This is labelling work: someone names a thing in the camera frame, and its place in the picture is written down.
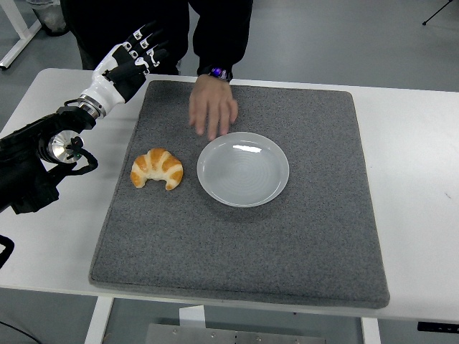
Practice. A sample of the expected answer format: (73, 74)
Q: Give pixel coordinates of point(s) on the person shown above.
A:
(215, 28)

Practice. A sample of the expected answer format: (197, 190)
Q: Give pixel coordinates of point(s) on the black table control panel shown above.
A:
(439, 327)

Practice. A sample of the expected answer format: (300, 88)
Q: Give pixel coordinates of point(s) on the dark wristwatch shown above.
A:
(218, 73)

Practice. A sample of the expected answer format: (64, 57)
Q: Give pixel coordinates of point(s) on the grey felt mat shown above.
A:
(215, 251)

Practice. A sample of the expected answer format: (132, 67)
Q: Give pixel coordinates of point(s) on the person's hand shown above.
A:
(211, 104)

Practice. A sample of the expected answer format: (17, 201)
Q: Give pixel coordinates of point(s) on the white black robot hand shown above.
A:
(107, 86)

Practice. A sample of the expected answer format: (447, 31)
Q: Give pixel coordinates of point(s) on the black tripod leg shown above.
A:
(439, 12)

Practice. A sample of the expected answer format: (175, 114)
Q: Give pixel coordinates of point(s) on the golden croissant bread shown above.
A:
(154, 161)

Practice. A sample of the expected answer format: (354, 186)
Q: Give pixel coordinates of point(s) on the white table leg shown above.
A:
(98, 320)
(370, 331)

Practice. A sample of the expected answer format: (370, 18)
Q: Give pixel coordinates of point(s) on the grey trash bin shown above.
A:
(50, 16)

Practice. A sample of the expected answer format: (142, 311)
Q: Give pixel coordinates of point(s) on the white round plate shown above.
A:
(244, 172)

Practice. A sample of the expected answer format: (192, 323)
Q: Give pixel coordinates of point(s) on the grey metal plate with screws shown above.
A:
(233, 335)

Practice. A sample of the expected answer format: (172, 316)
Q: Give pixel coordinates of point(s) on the white table frame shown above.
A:
(21, 32)

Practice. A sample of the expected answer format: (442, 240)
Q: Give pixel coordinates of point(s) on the white table column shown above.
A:
(191, 317)

